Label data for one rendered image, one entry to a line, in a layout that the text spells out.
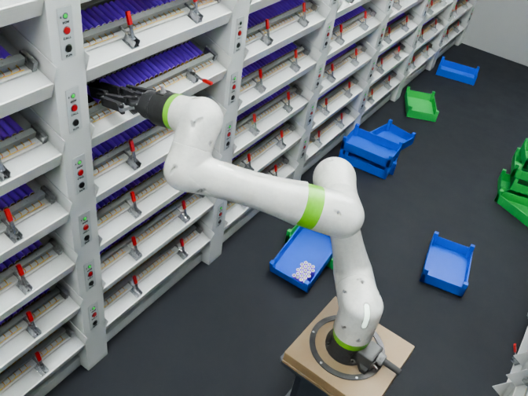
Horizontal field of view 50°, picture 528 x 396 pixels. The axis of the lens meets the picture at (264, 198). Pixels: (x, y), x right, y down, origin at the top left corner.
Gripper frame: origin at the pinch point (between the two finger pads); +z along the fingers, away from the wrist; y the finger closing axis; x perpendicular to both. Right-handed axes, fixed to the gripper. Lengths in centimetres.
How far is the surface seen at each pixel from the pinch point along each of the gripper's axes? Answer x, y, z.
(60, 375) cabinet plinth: 99, 29, 17
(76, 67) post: -12.7, 13.4, -8.5
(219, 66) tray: 7.5, -48.3, -1.6
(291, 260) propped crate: 106, -75, -14
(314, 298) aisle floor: 113, -66, -31
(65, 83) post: -9.6, 17.1, -8.0
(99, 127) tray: 7.9, 5.9, -2.4
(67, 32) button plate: -21.9, 15.5, -10.9
